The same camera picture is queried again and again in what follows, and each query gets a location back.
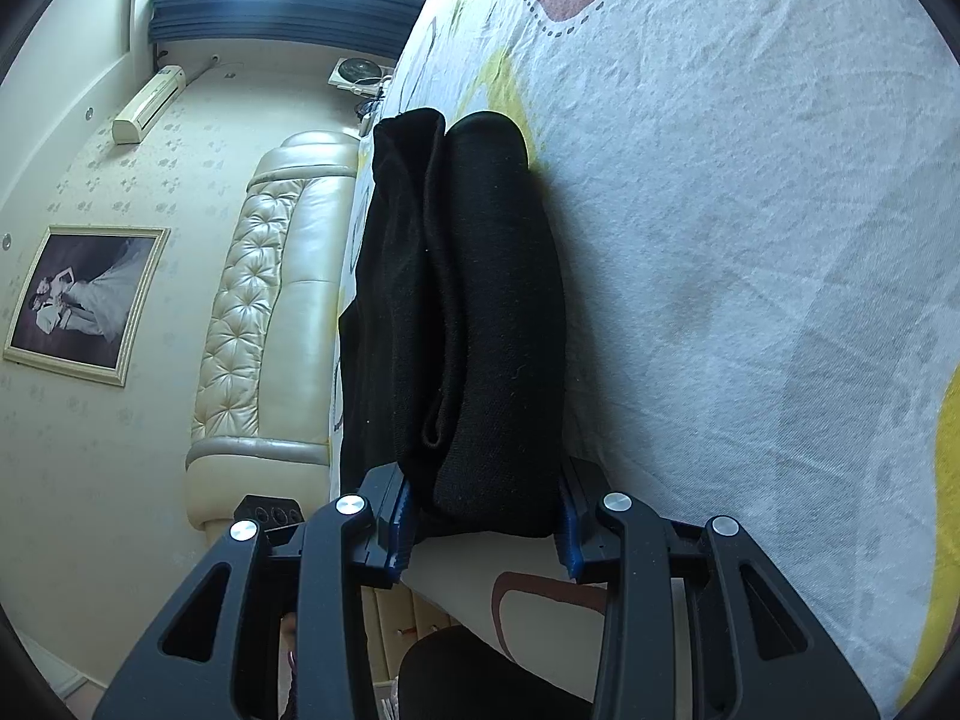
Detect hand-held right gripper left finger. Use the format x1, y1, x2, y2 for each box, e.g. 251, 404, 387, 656
94, 463, 413, 720

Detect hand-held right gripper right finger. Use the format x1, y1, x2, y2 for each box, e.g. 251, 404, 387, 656
555, 457, 882, 720

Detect black pants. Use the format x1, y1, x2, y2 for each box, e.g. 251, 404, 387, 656
337, 109, 569, 541

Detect cream bedside cabinet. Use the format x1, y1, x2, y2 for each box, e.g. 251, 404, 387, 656
360, 585, 460, 720

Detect person's black-clad leg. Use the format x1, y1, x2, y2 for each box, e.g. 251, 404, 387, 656
397, 626, 602, 720

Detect cream leather headboard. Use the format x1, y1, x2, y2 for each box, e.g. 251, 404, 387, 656
184, 130, 362, 535

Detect printed bed sheet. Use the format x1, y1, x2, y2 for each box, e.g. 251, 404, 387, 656
326, 0, 960, 720

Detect white air conditioner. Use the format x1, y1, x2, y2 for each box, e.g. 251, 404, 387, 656
112, 65, 186, 145

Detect white fan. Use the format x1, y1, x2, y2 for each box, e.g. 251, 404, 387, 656
328, 56, 393, 92

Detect dark blue curtain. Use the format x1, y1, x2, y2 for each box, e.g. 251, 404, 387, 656
148, 0, 425, 65

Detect framed wall photo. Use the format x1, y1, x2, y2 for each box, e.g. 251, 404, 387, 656
2, 223, 172, 389

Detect bundle of cables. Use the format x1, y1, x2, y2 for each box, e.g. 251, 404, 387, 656
352, 86, 389, 138

